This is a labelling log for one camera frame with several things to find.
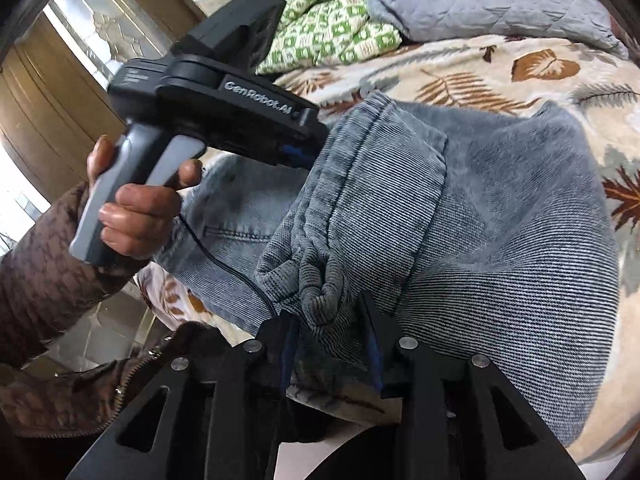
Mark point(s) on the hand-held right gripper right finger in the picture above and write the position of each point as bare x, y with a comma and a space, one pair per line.
372, 355

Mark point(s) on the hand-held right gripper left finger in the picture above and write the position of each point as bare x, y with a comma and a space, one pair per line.
286, 352

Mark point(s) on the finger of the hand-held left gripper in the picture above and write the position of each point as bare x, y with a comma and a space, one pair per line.
292, 153

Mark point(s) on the blue denim pants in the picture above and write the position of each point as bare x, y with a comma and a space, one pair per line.
475, 240

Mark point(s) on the person's left forearm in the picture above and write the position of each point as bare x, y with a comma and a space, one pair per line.
45, 280

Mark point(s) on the person's left hand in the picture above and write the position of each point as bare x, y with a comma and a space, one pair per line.
140, 210

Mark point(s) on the green checkered quilt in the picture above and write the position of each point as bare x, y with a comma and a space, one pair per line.
340, 25

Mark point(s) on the wooden door with glass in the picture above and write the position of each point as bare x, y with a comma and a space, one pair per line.
50, 105

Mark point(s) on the leaf print blanket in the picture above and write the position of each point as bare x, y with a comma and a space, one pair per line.
475, 65

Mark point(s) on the person's brown patterned jacket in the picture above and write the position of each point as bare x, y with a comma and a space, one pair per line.
75, 400

